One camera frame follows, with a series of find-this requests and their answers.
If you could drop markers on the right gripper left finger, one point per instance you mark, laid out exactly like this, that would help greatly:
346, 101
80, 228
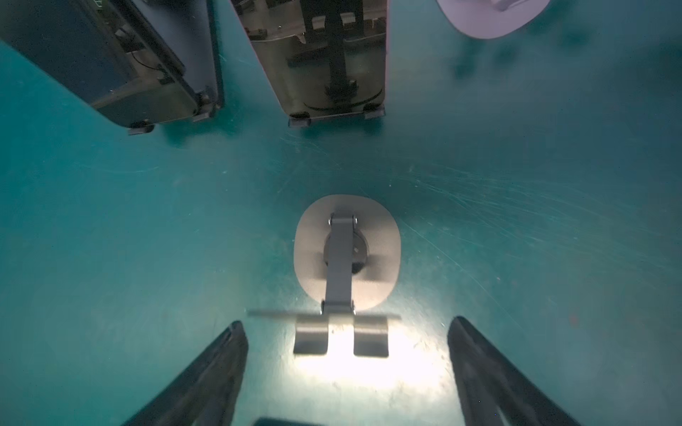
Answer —
206, 392

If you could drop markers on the black stand purple phone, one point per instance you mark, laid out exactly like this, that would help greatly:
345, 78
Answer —
305, 119

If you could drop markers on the black phone far left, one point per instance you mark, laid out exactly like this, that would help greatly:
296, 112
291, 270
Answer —
120, 56

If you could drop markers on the black stand far left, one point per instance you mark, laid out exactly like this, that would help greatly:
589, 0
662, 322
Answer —
173, 110

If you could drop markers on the purple phone back middle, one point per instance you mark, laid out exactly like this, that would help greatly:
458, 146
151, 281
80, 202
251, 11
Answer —
320, 56

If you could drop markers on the grey round stand blue phone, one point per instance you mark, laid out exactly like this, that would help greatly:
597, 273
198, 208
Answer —
347, 257

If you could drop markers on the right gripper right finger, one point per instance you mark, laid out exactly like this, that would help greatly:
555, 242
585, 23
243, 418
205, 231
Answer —
491, 390

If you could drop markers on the grey phone stand emptied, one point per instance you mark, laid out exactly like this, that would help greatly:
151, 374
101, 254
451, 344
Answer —
490, 19

